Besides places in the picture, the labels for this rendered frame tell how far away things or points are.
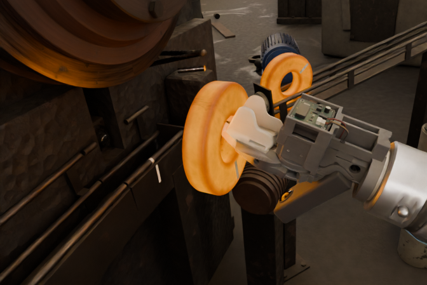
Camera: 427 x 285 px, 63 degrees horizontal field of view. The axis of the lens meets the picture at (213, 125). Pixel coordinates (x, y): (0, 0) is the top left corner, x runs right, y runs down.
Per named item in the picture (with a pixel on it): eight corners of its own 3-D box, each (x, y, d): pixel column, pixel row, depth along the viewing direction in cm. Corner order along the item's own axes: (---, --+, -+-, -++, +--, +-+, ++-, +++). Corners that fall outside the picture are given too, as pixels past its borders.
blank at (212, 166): (169, 119, 40) (194, 122, 39) (225, 63, 51) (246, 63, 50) (194, 213, 48) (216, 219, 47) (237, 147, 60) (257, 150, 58)
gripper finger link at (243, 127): (218, 88, 45) (286, 113, 43) (211, 125, 49) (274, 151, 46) (208, 98, 43) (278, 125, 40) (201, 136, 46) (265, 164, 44)
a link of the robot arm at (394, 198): (399, 194, 46) (396, 247, 38) (361, 178, 47) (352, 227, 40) (434, 140, 41) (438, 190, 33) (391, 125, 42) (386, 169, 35)
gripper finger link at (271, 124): (229, 79, 48) (293, 103, 45) (221, 115, 51) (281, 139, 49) (218, 88, 45) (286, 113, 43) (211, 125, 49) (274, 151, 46)
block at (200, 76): (175, 162, 93) (159, 77, 82) (190, 146, 99) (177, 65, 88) (211, 169, 88) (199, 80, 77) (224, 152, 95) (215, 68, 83)
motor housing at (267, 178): (240, 305, 115) (226, 174, 90) (262, 255, 132) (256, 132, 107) (279, 320, 110) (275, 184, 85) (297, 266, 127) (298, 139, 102)
